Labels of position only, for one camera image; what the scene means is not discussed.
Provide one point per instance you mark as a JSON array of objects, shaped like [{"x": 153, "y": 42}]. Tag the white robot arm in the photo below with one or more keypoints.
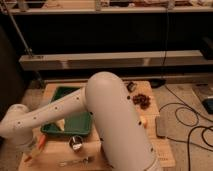
[{"x": 105, "y": 96}]

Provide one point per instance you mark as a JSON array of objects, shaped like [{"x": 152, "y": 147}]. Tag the small dark box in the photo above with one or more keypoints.
[{"x": 131, "y": 86}]

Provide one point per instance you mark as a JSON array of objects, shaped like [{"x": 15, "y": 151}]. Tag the bunch of dark grapes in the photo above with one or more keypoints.
[{"x": 142, "y": 100}]

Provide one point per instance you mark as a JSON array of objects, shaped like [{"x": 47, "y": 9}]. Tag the green plastic tray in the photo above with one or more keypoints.
[{"x": 76, "y": 125}]

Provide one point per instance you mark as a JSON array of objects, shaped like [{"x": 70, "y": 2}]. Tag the yellow red apple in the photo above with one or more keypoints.
[{"x": 144, "y": 121}]

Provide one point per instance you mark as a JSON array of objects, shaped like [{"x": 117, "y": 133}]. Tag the grey rectangular block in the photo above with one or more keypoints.
[{"x": 160, "y": 127}]

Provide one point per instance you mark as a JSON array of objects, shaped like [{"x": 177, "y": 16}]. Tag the small metal cup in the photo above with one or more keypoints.
[{"x": 76, "y": 143}]

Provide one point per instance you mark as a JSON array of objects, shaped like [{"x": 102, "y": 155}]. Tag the wooden shelf rack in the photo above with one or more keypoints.
[{"x": 177, "y": 47}]

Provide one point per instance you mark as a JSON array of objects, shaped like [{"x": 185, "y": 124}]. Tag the silver fork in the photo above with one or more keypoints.
[{"x": 72, "y": 162}]

